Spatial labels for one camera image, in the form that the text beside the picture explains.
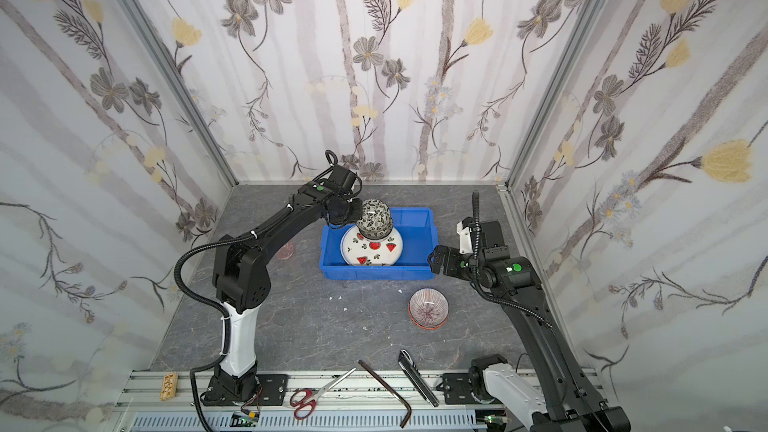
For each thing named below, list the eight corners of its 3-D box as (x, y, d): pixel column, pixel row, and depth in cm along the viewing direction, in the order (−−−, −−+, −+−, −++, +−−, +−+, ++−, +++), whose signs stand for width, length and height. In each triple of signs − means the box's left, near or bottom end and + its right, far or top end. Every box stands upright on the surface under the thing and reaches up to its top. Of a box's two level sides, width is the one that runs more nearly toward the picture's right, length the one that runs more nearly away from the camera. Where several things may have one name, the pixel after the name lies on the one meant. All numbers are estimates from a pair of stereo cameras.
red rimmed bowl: (409, 331, 86) (410, 323, 81) (408, 296, 93) (409, 287, 87) (447, 331, 86) (451, 323, 81) (443, 296, 93) (446, 287, 87)
